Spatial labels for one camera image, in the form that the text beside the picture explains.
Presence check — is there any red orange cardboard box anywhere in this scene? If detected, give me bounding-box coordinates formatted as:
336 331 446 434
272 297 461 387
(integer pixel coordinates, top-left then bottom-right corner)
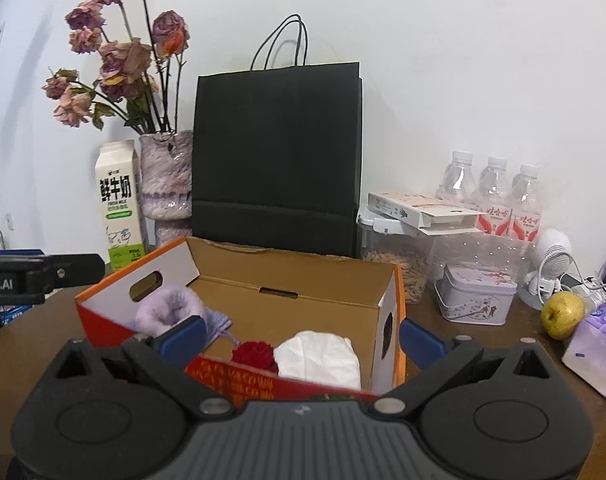
75 237 406 405

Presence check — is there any dried pink rose bouquet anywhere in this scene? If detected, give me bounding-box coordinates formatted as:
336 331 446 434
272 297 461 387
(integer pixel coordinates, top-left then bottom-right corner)
42 0 190 136

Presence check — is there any purple woven drawstring pouch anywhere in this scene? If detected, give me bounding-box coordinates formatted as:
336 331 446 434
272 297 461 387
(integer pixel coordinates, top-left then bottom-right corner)
204 308 241 348

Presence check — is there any white floral tin box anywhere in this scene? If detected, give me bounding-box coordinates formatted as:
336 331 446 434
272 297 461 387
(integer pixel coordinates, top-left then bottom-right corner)
434 264 518 326

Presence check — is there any fluffy lilac headband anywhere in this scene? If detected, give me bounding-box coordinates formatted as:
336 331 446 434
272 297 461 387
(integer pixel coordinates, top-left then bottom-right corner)
134 286 207 337

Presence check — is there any clear plastic food container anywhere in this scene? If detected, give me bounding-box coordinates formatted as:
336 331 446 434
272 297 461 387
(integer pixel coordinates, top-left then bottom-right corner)
357 205 447 304

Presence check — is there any purple gift bag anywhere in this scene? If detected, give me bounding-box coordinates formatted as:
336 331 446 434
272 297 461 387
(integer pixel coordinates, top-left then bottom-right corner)
562 304 606 399

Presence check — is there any left clear water bottle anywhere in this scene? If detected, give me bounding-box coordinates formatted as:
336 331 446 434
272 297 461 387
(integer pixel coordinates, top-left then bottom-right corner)
435 151 476 209

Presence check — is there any clear water bottle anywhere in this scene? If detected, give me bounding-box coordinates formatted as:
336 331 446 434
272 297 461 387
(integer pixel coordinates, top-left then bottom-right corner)
435 151 476 209
472 156 511 236
508 164 542 243

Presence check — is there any yellow green pear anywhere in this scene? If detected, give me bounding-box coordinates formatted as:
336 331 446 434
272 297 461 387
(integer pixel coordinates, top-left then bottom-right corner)
540 292 585 340

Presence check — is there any red artificial rose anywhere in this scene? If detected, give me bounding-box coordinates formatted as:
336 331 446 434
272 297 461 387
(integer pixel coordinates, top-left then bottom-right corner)
231 341 279 374

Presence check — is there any black paper shopping bag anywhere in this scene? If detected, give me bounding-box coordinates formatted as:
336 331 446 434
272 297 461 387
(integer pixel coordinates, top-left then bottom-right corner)
191 14 362 257

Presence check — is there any white cloth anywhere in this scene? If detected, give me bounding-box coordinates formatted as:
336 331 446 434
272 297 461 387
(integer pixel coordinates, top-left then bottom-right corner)
274 330 361 390

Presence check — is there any white green milk carton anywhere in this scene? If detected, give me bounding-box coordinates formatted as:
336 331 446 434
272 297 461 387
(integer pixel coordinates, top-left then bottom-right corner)
94 140 148 271

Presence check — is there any small white desk fan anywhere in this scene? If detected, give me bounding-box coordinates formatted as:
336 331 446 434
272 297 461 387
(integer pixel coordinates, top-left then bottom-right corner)
518 229 573 311

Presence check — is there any right clear water bottle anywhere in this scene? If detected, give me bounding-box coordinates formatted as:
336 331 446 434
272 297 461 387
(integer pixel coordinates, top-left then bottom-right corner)
508 164 542 243

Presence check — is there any middle clear water bottle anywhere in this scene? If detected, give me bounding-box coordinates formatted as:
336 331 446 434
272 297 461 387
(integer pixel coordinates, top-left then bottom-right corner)
472 156 511 236

